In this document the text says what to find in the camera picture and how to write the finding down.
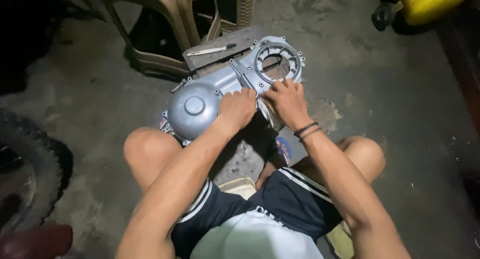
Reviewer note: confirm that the person's left hand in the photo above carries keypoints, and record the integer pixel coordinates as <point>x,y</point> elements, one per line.
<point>237,109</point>

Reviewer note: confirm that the person's right hand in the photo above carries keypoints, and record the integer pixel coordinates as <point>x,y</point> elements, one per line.
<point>288,103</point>

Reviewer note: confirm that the person's left fingers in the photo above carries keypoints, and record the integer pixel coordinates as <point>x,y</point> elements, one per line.
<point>240,93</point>

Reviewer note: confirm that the person's right fingers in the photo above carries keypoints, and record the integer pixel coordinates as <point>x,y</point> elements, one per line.
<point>278,90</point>

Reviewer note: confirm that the silver metal engine cover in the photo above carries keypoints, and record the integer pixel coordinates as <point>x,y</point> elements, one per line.
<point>195,101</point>

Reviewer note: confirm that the black wristband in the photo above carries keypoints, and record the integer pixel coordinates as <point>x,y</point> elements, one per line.
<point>312,134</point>
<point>305,128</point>

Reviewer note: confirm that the dark wooden board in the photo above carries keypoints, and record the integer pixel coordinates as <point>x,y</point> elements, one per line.
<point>221,41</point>

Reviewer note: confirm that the beige woven plastic chair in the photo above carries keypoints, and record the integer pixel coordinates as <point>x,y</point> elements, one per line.
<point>243,7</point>

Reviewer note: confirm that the cream low stool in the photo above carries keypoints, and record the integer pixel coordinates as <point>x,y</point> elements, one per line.
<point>240,187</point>

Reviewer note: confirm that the person's right leg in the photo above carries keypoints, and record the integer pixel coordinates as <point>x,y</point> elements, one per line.
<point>360,155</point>

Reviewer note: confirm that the person's leg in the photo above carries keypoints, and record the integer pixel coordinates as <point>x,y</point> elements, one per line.
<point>360,155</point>
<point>150,153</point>

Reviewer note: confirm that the person's left leg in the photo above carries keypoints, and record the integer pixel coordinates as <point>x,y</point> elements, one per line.
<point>150,153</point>

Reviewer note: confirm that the navy striped shorts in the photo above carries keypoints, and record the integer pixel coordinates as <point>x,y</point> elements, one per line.
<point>285,202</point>

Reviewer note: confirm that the white shirt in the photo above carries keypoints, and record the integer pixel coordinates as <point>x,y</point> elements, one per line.
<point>255,238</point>

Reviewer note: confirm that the yellow plastic container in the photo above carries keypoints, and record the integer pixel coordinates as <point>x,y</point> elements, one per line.
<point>431,5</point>

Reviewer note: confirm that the black rubber tire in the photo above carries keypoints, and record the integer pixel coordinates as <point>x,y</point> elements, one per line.
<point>41,165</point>

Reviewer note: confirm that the maroon seat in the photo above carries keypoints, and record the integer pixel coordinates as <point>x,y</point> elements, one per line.
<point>37,242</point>

